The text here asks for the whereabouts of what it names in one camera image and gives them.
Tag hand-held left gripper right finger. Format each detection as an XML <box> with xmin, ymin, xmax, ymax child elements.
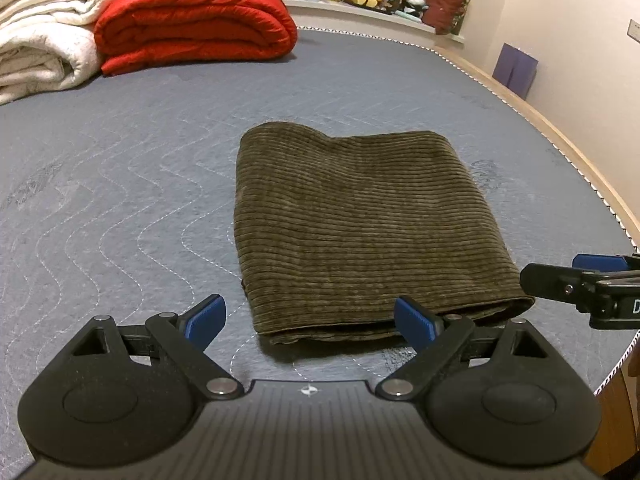
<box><xmin>375</xmin><ymin>296</ymin><xmax>548</xmax><ymax>402</ymax></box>

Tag white fleecy folded blanket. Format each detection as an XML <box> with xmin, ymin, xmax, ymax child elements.
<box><xmin>0</xmin><ymin>12</ymin><xmax>103</xmax><ymax>106</ymax></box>

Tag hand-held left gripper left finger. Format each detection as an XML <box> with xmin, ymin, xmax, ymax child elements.
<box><xmin>72</xmin><ymin>294</ymin><xmax>245</xmax><ymax>401</ymax></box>

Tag dark red cushion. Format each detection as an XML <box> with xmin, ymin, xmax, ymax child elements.
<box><xmin>421</xmin><ymin>0</ymin><xmax>474</xmax><ymax>36</ymax></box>

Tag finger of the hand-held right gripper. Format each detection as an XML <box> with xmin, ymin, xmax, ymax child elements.
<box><xmin>572</xmin><ymin>254</ymin><xmax>640</xmax><ymax>273</ymax></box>
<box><xmin>520</xmin><ymin>262</ymin><xmax>601</xmax><ymax>311</ymax></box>

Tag grey quilted mattress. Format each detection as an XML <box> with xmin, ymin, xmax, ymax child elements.
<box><xmin>0</xmin><ymin>27</ymin><xmax>640</xmax><ymax>480</ymax></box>

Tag purple paper sheet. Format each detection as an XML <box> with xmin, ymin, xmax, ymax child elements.
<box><xmin>492</xmin><ymin>43</ymin><xmax>540</xmax><ymax>100</ymax></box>

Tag red folded quilt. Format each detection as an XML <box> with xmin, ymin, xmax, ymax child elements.
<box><xmin>94</xmin><ymin>0</ymin><xmax>298</xmax><ymax>77</ymax></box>

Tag olive corduroy pants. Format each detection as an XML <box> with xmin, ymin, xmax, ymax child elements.
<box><xmin>234</xmin><ymin>121</ymin><xmax>536</xmax><ymax>347</ymax></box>

